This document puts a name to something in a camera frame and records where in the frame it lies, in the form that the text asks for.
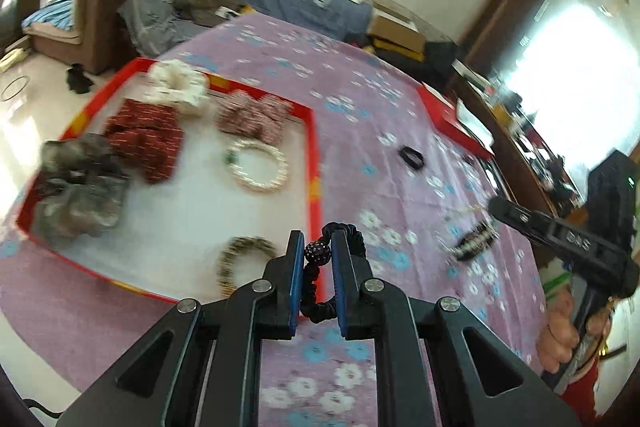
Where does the grey organza scrunchie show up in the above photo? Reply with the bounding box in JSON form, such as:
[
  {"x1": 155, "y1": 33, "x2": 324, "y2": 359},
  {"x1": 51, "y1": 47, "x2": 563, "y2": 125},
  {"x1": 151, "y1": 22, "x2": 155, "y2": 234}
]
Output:
[{"x1": 35, "y1": 133, "x2": 131, "y2": 240}]

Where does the leopard print hair tie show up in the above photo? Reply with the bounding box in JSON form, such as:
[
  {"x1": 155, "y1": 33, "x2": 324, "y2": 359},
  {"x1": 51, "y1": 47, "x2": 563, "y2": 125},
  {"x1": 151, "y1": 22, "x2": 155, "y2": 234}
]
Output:
[{"x1": 216, "y1": 236, "x2": 280, "y2": 300}]

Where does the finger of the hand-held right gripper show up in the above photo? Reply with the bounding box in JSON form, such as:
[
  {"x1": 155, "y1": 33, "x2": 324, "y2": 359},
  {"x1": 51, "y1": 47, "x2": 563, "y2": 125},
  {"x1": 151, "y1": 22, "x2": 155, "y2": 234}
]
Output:
[{"x1": 487, "y1": 197, "x2": 557, "y2": 239}]

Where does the grey blue pillow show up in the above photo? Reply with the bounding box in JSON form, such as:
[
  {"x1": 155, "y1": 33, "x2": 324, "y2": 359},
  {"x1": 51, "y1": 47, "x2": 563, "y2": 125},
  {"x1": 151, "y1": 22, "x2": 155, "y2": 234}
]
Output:
[{"x1": 120, "y1": 0, "x2": 221, "y2": 58}]

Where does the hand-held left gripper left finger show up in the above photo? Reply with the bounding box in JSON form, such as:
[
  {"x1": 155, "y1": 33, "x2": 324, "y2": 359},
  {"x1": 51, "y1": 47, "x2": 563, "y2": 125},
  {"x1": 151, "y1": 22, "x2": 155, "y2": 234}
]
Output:
[{"x1": 55, "y1": 229, "x2": 306, "y2": 427}]

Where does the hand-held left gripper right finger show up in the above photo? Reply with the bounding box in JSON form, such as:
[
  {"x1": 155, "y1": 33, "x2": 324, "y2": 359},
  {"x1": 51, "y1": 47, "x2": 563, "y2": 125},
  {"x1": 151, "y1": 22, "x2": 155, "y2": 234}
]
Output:
[{"x1": 330, "y1": 229, "x2": 583, "y2": 427}]

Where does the red plaid scrunchie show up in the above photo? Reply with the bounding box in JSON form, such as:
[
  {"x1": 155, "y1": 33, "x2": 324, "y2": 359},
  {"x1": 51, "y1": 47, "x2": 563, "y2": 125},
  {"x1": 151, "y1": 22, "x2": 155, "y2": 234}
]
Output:
[{"x1": 215, "y1": 91, "x2": 295, "y2": 144}]

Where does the pearl bracelet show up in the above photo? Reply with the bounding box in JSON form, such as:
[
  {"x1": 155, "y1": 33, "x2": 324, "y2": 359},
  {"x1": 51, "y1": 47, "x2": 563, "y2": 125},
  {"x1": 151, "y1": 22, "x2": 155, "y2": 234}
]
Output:
[{"x1": 226, "y1": 141, "x2": 290, "y2": 194}]

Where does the brown armchair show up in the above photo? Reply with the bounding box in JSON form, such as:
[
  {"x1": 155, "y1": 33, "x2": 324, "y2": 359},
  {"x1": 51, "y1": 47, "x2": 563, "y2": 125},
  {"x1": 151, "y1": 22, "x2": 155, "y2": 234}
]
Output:
[{"x1": 75, "y1": 0, "x2": 166, "y2": 75}]

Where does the red polka dot scrunchie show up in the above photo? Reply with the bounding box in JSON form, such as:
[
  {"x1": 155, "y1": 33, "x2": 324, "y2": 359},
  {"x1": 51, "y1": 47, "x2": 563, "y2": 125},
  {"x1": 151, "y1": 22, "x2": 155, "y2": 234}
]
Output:
[{"x1": 102, "y1": 99, "x2": 186, "y2": 185}]

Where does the black spiral hair tie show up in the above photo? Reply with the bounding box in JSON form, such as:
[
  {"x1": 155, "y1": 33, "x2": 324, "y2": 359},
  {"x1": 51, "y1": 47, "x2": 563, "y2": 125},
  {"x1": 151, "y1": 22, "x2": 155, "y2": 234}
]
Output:
[{"x1": 299, "y1": 222, "x2": 368, "y2": 325}]

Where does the black item on floor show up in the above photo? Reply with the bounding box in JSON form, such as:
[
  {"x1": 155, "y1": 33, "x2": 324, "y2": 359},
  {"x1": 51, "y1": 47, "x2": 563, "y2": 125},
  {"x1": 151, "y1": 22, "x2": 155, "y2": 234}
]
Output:
[{"x1": 67, "y1": 64, "x2": 93, "y2": 95}]

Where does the red box lid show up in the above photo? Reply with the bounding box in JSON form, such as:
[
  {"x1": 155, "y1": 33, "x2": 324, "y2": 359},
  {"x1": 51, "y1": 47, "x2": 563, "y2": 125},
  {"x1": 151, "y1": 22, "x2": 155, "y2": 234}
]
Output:
[{"x1": 417, "y1": 82, "x2": 496, "y2": 160}]

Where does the red rimmed white tray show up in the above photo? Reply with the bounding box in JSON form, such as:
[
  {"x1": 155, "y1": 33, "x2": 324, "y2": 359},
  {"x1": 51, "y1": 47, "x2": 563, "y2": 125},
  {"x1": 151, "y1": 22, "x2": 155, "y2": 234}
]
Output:
[{"x1": 15, "y1": 57, "x2": 321, "y2": 308}]

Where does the light blue folded blanket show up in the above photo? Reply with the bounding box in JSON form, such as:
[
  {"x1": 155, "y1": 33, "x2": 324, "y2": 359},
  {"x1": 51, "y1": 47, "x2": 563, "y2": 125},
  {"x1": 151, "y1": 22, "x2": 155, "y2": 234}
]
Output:
[{"x1": 22, "y1": 0, "x2": 83, "y2": 42}]

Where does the black bag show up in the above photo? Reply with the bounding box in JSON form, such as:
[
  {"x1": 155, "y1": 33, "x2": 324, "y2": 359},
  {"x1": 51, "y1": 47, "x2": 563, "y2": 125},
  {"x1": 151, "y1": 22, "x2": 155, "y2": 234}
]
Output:
[{"x1": 425, "y1": 39, "x2": 458, "y2": 82}]

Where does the black hair claw clip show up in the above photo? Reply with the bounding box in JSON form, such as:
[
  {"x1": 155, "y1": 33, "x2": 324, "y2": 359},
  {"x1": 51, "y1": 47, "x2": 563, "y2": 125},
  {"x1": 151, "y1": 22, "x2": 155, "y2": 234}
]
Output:
[{"x1": 398, "y1": 146, "x2": 427, "y2": 171}]

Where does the wooden sideboard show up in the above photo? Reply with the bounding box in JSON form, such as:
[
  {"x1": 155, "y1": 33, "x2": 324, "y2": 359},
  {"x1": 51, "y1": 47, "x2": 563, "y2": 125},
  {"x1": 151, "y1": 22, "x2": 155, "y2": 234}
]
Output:
[{"x1": 450, "y1": 62, "x2": 576, "y2": 218}]

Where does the white cherry print scrunchie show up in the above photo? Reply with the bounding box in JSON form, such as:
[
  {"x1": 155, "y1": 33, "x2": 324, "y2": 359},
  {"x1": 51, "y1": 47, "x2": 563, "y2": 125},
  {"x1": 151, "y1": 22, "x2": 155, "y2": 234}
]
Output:
[{"x1": 142, "y1": 59, "x2": 211, "y2": 118}]

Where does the person's right hand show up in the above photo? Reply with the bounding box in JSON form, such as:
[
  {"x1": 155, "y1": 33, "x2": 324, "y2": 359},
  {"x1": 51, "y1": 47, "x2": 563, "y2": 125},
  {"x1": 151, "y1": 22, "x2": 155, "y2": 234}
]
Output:
[{"x1": 537, "y1": 293, "x2": 586, "y2": 374}]

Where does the cardboard box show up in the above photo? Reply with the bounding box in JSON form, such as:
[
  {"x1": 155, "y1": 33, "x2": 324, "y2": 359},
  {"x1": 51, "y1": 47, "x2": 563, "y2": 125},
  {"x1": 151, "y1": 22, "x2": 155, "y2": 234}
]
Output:
[{"x1": 369, "y1": 14, "x2": 426, "y2": 58}]

